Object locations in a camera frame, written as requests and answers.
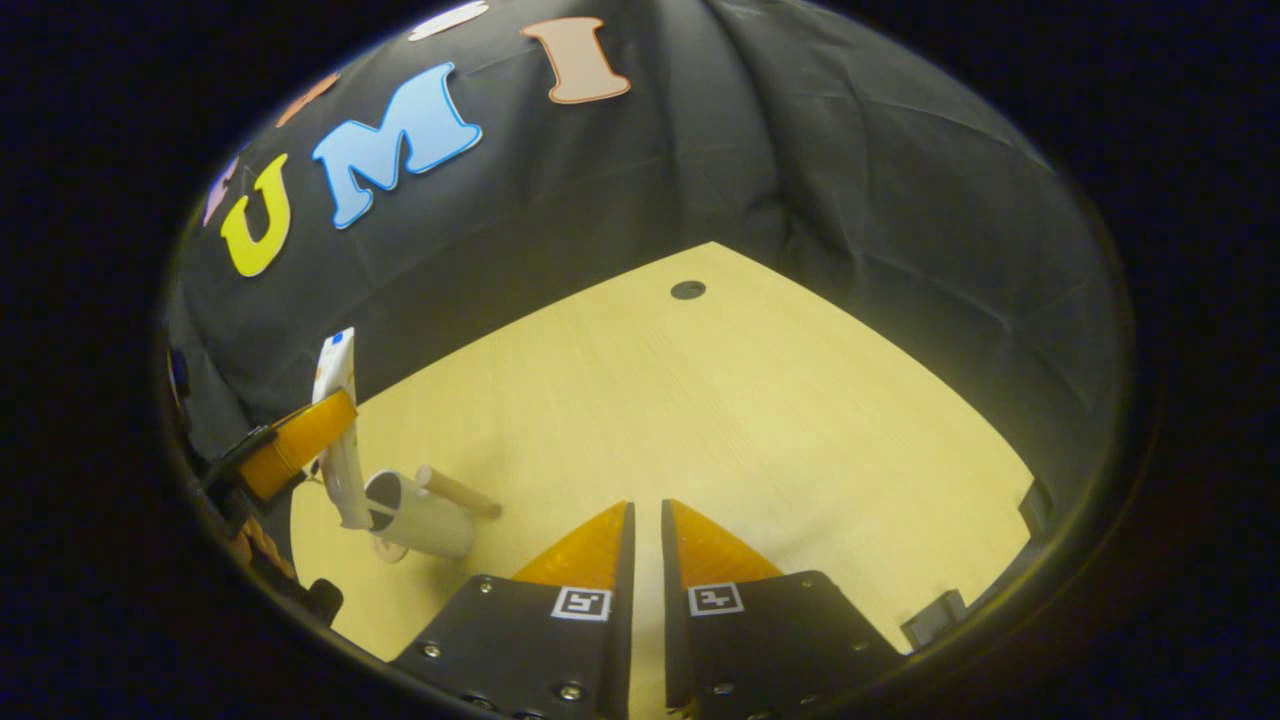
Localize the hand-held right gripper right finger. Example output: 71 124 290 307
660 498 906 720

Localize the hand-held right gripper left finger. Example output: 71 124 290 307
388 500 637 720

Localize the white toothpaste tube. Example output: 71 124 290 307
312 328 373 531

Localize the white cup with wooden handle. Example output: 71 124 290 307
363 465 504 563

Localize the wooden desktop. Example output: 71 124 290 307
290 240 1036 720

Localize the dark boxy object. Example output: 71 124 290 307
1018 478 1053 536
900 588 969 651

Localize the black backdrop cloth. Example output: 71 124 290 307
165 0 1136 521

